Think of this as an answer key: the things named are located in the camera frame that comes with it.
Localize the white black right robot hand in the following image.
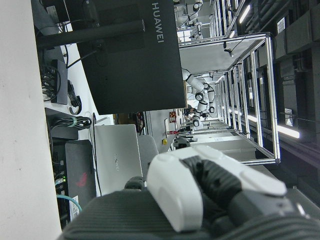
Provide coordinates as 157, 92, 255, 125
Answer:
57, 144, 320, 240

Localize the silver Huawei laptop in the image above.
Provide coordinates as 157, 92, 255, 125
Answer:
94, 124, 144, 197

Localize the black bag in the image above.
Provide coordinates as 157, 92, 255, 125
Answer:
64, 139, 97, 201

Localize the black Huawei monitor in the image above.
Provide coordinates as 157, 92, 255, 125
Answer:
37, 0, 188, 116

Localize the black dock box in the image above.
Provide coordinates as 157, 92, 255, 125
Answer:
41, 59, 69, 105

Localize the teal cable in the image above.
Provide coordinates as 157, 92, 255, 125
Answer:
56, 194, 83, 214

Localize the cable bundle with green tie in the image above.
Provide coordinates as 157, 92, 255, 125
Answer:
49, 115, 92, 131

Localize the aluminium frame cage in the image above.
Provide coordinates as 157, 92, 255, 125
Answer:
179, 31, 282, 166

